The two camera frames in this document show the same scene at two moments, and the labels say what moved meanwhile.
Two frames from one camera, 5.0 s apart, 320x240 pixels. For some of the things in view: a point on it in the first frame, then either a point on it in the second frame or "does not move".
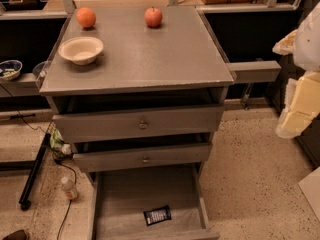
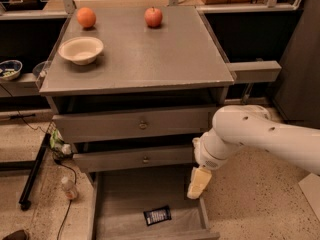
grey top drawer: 84,127 does not move
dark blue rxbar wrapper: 157,216 does not move
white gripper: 309,47 -> 209,156
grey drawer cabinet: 139,92 does not move
